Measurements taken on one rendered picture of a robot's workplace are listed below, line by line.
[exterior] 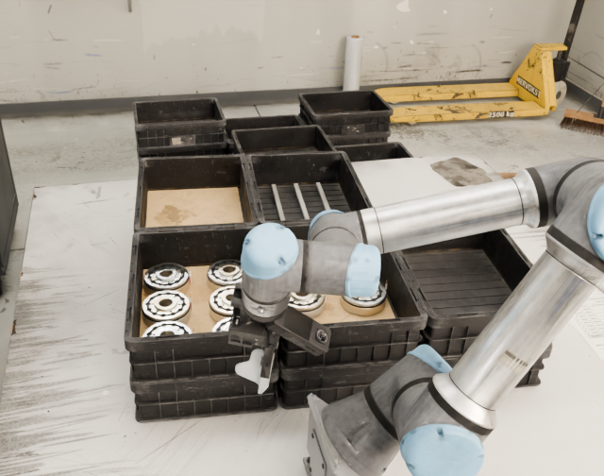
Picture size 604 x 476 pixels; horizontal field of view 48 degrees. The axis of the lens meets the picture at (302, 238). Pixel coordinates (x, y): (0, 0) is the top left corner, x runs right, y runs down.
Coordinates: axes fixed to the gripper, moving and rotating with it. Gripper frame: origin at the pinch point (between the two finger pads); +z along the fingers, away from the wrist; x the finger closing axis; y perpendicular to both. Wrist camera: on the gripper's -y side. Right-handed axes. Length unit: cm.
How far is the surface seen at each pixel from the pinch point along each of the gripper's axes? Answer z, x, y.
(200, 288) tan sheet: 28.0, -25.4, 21.1
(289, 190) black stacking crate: 47, -74, 8
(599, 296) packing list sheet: 43, -55, -81
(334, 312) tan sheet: 23.6, -23.8, -10.5
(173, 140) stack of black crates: 119, -146, 69
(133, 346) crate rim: 7.7, 0.4, 26.2
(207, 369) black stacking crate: 16.2, -1.4, 12.8
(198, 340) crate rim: 7.8, -3.4, 14.7
